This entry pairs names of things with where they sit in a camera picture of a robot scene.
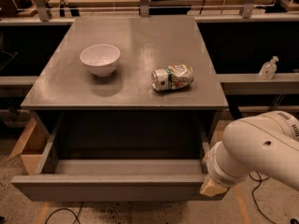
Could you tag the cardboard box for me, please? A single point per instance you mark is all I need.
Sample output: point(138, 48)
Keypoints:
point(30, 146)

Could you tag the clear sanitizer pump bottle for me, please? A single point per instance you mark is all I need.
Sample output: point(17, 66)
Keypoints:
point(269, 69)

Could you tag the grey top drawer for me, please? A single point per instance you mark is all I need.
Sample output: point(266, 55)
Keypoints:
point(121, 156)

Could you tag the grey drawer cabinet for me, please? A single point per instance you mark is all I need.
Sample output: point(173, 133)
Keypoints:
point(146, 44)

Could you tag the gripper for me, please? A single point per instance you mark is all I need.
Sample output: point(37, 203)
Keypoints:
point(217, 173)

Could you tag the crushed drink can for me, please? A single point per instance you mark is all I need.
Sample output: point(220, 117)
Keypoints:
point(172, 77)

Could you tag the metal railing frame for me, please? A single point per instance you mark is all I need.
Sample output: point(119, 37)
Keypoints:
point(203, 10)

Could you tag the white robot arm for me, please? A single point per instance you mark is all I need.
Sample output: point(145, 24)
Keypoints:
point(267, 143)

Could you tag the white ceramic bowl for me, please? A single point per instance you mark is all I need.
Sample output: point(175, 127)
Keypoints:
point(101, 60)

